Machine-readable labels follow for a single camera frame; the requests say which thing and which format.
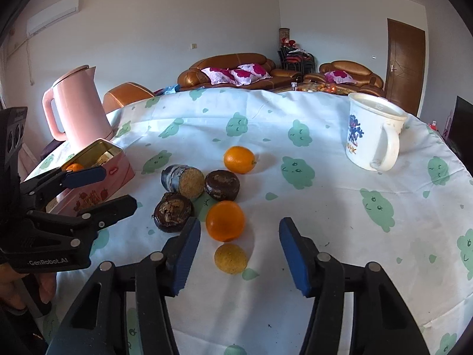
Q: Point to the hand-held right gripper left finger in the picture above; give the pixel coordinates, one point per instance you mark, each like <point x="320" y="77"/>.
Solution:
<point x="186" y="255"/>

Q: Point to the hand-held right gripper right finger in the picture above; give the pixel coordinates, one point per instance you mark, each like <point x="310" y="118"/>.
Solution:
<point x="295" y="259"/>

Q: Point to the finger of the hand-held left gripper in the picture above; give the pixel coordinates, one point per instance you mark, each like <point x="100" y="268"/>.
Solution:
<point x="111" y="209"/>
<point x="83" y="177"/>

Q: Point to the orange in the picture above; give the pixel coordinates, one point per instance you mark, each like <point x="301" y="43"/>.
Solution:
<point x="225" y="221"/>
<point x="238" y="159"/>
<point x="75" y="167"/>

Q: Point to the pink metal tin box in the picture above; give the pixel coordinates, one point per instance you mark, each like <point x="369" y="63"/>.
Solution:
<point x="122" y="172"/>

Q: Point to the small yellow round fruit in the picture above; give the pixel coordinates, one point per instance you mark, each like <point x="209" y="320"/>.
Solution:
<point x="231" y="259"/>

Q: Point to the foil-wrapped cut fruit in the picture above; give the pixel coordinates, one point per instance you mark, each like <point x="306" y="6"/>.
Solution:
<point x="184" y="183"/>

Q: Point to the round dark brown fruit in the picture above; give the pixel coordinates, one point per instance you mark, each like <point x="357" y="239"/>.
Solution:
<point x="221" y="185"/>

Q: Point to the person's left hand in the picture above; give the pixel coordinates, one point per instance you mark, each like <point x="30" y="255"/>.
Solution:
<point x="46" y="290"/>

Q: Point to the printed paper leaflet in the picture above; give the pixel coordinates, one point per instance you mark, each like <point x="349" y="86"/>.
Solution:
<point x="104" y="158"/>

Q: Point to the pink electric kettle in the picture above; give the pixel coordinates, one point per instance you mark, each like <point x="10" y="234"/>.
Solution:
<point x="81" y="111"/>

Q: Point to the cloud printed tablecloth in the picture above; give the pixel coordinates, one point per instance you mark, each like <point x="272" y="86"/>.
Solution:
<point x="314" y="192"/>

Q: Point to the brown leather chair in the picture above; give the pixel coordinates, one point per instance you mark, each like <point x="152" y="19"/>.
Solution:
<point x="125" y="94"/>

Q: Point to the blue plaid cloth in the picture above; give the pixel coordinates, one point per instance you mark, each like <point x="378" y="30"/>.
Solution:
<point x="170" y="88"/>

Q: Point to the white mug with blue print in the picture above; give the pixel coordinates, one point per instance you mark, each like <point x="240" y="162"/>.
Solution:
<point x="366" y="133"/>

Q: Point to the white air conditioner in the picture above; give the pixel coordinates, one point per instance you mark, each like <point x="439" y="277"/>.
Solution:
<point x="51" y="14"/>

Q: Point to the wooden coffee table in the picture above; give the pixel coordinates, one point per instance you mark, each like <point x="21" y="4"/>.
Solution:
<point x="306" y="88"/>

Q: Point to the floral pink pillow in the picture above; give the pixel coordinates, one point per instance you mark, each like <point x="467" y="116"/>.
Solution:
<point x="251" y="72"/>
<point x="340" y="77"/>
<point x="221" y="75"/>

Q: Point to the small orange fruit pile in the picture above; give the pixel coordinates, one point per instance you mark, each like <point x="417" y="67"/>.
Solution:
<point x="328" y="88"/>

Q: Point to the brown leather sofa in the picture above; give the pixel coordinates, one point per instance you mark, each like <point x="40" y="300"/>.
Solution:
<point x="221" y="63"/>

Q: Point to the brown leather armchair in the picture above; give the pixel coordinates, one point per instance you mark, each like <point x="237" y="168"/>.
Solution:
<point x="351" y="67"/>

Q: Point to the stacked dark chairs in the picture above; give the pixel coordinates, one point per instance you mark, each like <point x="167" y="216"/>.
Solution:
<point x="295" y="59"/>

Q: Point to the black television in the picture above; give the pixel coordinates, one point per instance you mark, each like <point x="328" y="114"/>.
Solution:
<point x="462" y="125"/>

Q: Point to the brown wooden door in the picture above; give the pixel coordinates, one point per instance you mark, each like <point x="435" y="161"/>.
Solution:
<point x="404" y="66"/>

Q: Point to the tall woven vase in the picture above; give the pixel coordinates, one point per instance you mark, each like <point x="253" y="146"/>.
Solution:
<point x="284" y="37"/>

